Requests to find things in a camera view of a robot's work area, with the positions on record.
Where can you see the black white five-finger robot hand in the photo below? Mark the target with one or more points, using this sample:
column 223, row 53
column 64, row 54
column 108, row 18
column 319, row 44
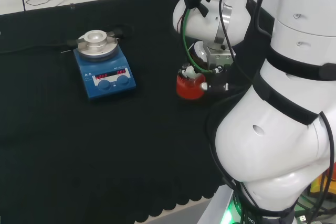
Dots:
column 218, row 82

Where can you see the blue-base heater with steel block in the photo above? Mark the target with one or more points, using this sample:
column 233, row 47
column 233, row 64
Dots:
column 110, row 87

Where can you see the black bench cloth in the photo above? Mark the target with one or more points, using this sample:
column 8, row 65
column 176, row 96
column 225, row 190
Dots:
column 105, row 142

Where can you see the silver usb plug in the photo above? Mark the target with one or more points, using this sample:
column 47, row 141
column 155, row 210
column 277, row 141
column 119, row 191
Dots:
column 303, row 218

